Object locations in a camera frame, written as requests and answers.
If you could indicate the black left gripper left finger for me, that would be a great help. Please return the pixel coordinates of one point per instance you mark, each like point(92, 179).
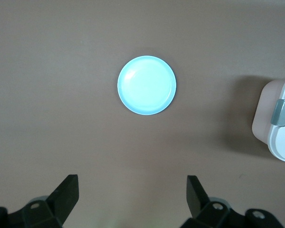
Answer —
point(61, 202)

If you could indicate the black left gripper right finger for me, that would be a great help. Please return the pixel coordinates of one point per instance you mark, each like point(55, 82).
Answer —
point(199, 202)

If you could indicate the white lidded pink box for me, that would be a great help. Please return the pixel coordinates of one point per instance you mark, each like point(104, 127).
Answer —
point(282, 133)

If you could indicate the light blue round plate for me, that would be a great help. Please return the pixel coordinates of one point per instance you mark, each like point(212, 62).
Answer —
point(147, 85)

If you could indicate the brown table cover mat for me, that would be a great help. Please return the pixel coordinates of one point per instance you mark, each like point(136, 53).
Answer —
point(61, 71)

